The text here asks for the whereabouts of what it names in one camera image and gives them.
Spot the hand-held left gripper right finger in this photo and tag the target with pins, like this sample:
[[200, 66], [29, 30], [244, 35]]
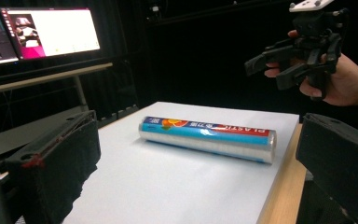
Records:
[[341, 161]]

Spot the grey metal stand leg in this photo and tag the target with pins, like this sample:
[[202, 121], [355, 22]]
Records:
[[81, 93]]

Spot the wide computer monitor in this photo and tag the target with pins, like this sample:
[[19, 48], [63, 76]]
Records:
[[65, 31]]

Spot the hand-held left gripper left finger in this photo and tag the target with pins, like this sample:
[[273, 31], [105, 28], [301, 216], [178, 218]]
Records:
[[59, 161]]

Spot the white board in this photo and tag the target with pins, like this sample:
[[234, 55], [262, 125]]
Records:
[[167, 186]]

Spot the beige monitor shelf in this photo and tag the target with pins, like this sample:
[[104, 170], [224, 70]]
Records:
[[43, 79]]

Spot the plastic wrap roll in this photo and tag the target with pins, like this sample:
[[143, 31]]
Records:
[[208, 140]]

